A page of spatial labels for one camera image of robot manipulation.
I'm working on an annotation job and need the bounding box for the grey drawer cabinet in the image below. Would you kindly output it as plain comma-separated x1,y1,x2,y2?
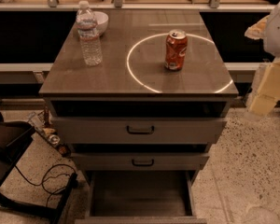
38,8,240,185

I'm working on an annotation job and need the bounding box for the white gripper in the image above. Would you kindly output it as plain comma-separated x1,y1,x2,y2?
245,2,280,121

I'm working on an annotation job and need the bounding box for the grey drawer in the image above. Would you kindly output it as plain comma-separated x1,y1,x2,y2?
75,171,207,224
71,145,209,171
50,100,228,145

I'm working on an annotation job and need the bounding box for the black chair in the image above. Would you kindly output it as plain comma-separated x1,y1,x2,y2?
0,112,77,224

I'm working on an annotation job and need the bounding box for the white bowl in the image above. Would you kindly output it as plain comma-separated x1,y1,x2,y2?
94,11,109,35

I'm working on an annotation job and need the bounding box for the black cable on floor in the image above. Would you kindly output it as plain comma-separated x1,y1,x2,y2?
14,162,77,208

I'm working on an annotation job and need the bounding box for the orange soda can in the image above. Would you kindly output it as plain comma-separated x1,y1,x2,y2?
165,29,188,71

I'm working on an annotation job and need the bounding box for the power strip on floor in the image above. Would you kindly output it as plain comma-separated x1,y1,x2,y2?
28,110,71,157

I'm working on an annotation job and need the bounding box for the clear plastic water bottle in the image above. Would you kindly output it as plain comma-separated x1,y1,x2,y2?
76,1,103,66

